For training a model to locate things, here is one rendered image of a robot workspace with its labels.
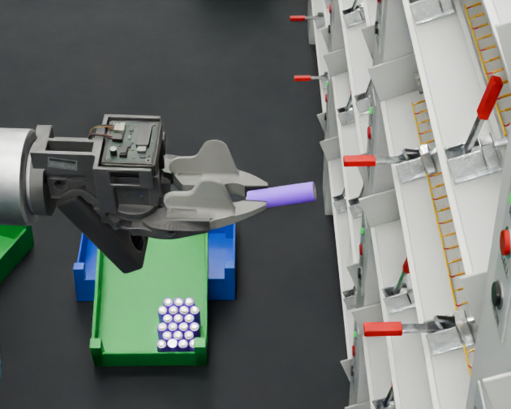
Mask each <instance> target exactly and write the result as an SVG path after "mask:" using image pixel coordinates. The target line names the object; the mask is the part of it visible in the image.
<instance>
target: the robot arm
mask: <svg viewBox="0 0 511 409"><path fill-rule="evenodd" d="M122 120H141V121H122ZM145 121H148V122H145ZM95 128H96V129H97V131H96V133H91V131H92V130H93V129H95ZM92 136H95V138H92ZM165 153H166V138H165V132H163V131H162V123H161V116H146V115H122V114H104V118H103V123H102V125H97V126H94V127H92V128H91V129H90V135H89V136H88V138H76V137H54V132H53V128H52V125H37V126H36V130H33V129H22V128H0V225H9V226H30V225H32V224H33V223H34V222H35V221H36V220H37V217H38V216H52V215H53V214H54V211H55V209H56V206H57V208H58V209H59V210H60V211H61V212H62V213H63V214H64V215H65V216H66V217H67V218H68V219H69V220H70V221H71V222H72V223H73V224H74V225H75V226H76V227H77V228H78V229H79V230H80V231H81V232H82V233H83V234H84V235H85V236H86V237H87V238H88V239H89V240H90V241H91V242H92V243H93V244H94V245H95V246H96V247H97V248H98V249H99V250H100V251H101V252H102V253H103V254H104V255H105V256H106V257H108V258H109V259H110V260H111V261H112V262H113V263H114V264H115V265H116V266H117V267H118V268H119V269H120V270H121V271H122V272H123V273H130V272H133V271H136V270H139V269H142V268H143V265H144V258H145V252H146V248H147V244H148V237H150V238H154V239H180V238H184V237H188V236H192V235H200V234H204V233H208V232H209V231H210V230H213V229H217V228H221V227H224V226H228V225H231V224H234V223H235V222H239V221H242V220H243V219H246V218H248V217H251V216H253V215H255V214H257V213H260V212H262V211H264V210H265V209H266V207H267V201H262V200H241V201H239V202H232V200H231V199H230V194H237V195H240V196H245V198H246V197H247V192H248V191H253V190H259V189H265V188H268V183H266V182H265V181H264V180H262V179H260V178H258V177H256V176H254V175H253V174H249V173H247V172H244V171H241V170H238V169H237V168H236V166H235V164H234V160H233V158H232V157H231V154H230V151H229V149H228V147H227V145H226V144H225V143H224V142H222V141H220V140H208V141H206V142H205V143H204V144H203V146H202V148H201V149H200V151H199V152H198V153H197V154H196V155H195V156H190V157H180V156H176V155H169V154H165ZM170 184H174V186H175V187H176V188H177V189H178V190H179V192H176V191H175V192H170V191H171V185H170ZM167 192H168V193H167ZM166 193H167V194H166ZM164 194H166V195H165V197H164V201H163V195H164ZM1 378H2V365H1V358H0V383H1Z"/></svg>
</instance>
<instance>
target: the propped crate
mask: <svg viewBox="0 0 511 409"><path fill-rule="evenodd" d="M178 297H180V298H182V299H183V300H185V299H186V298H188V297H191V298H193V300H194V301H195V306H198V307H199V309H200V323H201V326H200V338H195V340H194V348H195V351H157V341H158V340H159V337H158V332H157V325H158V324H159V317H158V312H157V309H158V308H159V307H160V306H164V305H163V301H164V299H165V298H171V299H172V300H173V301H174V300H175V299H176V298H178ZM89 348H90V351H91V355H92V360H93V363H94V366H95V367H102V366H197V365H207V354H208V233H204V234H200V235H192V236H188V237H184V238H180V239H154V238H150V237H148V244H147V248H146V252H145V258H144V265H143V268H142V269H139V270H136V271H133V272H130V273H123V272H122V271H121V270H120V269H119V268H118V267H117V266H116V265H115V264H114V263H113V262H112V261H111V260H110V259H109V258H108V257H106V256H105V255H104V254H103V253H102V252H101V251H100V250H99V249H97V267H96V279H95V292H94V305H93V317H92V338H90V345H89Z"/></svg>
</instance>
